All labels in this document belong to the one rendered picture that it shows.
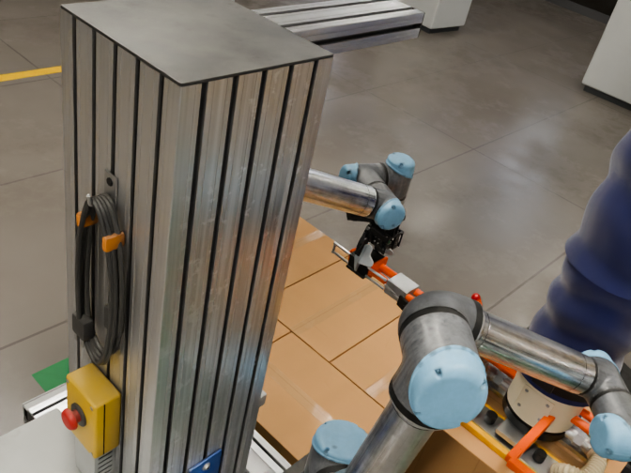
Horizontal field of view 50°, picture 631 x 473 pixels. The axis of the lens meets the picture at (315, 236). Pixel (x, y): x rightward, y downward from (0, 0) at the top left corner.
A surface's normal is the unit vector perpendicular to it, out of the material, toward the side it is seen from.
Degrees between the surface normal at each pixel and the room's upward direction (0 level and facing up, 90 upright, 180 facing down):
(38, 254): 0
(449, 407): 83
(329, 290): 0
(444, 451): 90
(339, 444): 7
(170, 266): 90
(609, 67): 90
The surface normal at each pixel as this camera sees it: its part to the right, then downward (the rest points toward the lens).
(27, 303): 0.19, -0.80
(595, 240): -0.96, 0.13
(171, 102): -0.68, 0.31
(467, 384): 0.07, 0.48
